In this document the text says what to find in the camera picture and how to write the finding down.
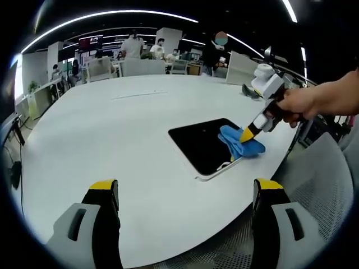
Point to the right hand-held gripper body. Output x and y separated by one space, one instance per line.
269 84

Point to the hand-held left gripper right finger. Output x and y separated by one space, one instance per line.
280 224

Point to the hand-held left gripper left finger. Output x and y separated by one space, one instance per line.
84 224

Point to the blue cleaning cloth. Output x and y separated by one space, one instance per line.
249 148

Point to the black tablet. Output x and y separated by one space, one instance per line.
196 145

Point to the person's right hand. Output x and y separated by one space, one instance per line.
300 103

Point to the dark curved headset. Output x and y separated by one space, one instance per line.
248 92

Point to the grey metal stand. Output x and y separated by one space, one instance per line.
269 54

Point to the white desk partition panel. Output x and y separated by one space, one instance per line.
241 68

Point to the grey mesh office chair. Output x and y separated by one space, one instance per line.
317 173

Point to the white mesh chair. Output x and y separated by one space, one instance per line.
99 69
179 66

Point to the long white desk partition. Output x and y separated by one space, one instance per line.
143 67

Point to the potted green plant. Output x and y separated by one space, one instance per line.
32 87

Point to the dark monitor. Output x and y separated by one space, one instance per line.
7 89

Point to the red wall screen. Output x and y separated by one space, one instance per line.
90 42

